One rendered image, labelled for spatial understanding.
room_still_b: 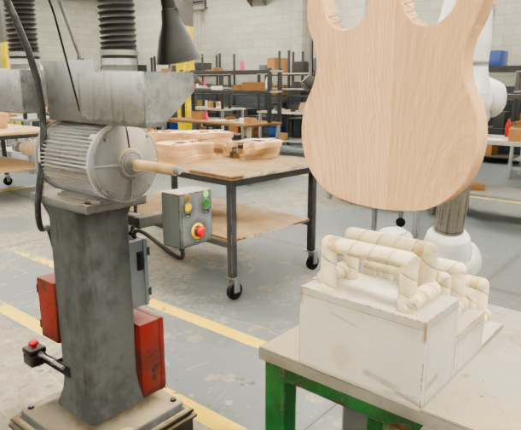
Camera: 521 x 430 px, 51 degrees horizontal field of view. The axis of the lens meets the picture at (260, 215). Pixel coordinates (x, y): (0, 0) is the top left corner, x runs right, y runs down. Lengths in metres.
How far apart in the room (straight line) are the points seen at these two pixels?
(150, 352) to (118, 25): 1.22
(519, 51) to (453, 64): 11.58
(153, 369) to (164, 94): 1.16
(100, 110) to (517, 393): 1.23
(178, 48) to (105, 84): 0.24
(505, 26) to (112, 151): 11.36
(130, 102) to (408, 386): 0.97
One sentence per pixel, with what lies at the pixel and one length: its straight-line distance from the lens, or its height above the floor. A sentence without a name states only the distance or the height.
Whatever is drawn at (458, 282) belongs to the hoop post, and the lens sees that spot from 1.24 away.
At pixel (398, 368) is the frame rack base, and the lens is 1.06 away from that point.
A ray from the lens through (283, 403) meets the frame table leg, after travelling 1.30.
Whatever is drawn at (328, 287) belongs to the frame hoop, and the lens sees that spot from 1.10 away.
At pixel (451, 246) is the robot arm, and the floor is 0.94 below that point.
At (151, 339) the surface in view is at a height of 0.54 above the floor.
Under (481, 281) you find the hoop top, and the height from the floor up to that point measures 1.05.
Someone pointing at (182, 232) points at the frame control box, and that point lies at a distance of 1.97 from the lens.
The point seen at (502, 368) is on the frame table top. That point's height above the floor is 0.93.
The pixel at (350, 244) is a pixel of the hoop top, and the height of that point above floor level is 1.21.
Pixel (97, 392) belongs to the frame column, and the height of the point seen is 0.42.
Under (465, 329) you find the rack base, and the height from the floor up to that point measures 1.02.
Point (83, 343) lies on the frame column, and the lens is 2.09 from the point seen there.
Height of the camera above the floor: 1.50
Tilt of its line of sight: 14 degrees down
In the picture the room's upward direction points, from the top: straight up
